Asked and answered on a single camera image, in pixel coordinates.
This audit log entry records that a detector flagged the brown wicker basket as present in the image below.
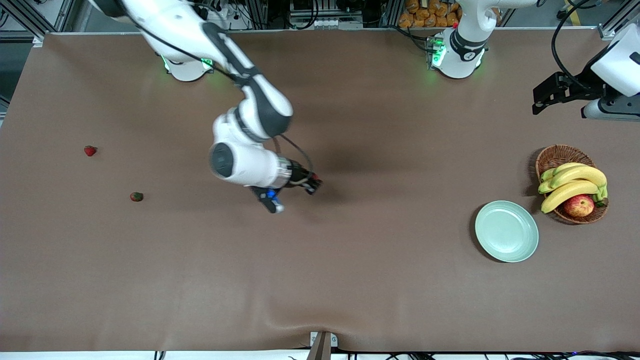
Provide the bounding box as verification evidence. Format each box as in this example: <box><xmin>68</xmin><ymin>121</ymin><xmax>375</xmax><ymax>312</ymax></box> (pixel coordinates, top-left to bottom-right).
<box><xmin>535</xmin><ymin>144</ymin><xmax>609</xmax><ymax>225</ymax></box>

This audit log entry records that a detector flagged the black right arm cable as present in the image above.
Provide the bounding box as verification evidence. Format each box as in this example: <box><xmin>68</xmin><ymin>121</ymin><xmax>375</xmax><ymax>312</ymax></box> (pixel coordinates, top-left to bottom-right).
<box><xmin>127</xmin><ymin>10</ymin><xmax>315</xmax><ymax>173</ymax></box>

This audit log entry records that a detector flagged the brown table cover sheet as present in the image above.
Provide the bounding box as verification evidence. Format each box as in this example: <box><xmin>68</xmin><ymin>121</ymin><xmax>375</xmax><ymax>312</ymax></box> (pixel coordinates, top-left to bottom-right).
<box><xmin>0</xmin><ymin>27</ymin><xmax>640</xmax><ymax>353</ymax></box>

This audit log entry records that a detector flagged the orange packaged buns pile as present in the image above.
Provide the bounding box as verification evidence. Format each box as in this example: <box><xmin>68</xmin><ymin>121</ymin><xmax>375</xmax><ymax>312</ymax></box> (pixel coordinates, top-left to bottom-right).
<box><xmin>398</xmin><ymin>0</ymin><xmax>462</xmax><ymax>29</ymax></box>

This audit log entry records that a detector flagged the aluminium frame post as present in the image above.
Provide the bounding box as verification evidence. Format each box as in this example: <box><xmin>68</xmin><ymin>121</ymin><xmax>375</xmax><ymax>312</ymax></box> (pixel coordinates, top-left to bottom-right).
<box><xmin>0</xmin><ymin>0</ymin><xmax>76</xmax><ymax>48</ymax></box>
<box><xmin>597</xmin><ymin>0</ymin><xmax>640</xmax><ymax>41</ymax></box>

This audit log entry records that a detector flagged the white terminal strip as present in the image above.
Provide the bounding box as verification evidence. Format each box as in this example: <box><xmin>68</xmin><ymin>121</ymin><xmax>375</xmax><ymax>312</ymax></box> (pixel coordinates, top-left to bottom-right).
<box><xmin>289</xmin><ymin>17</ymin><xmax>364</xmax><ymax>30</ymax></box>

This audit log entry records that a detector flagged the red yellow apple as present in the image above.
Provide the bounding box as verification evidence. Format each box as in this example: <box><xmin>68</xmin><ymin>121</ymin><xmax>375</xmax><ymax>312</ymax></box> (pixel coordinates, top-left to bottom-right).
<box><xmin>563</xmin><ymin>194</ymin><xmax>596</xmax><ymax>218</ymax></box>

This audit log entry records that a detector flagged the metal table clamp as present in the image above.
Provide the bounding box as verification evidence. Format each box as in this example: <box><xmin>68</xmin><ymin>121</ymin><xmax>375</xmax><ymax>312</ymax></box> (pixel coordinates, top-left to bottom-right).
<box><xmin>306</xmin><ymin>331</ymin><xmax>339</xmax><ymax>360</ymax></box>

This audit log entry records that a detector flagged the pale green round plate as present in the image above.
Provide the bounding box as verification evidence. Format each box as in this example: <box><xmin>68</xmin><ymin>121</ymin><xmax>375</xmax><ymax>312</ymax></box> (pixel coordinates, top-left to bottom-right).
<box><xmin>474</xmin><ymin>200</ymin><xmax>540</xmax><ymax>264</ymax></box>

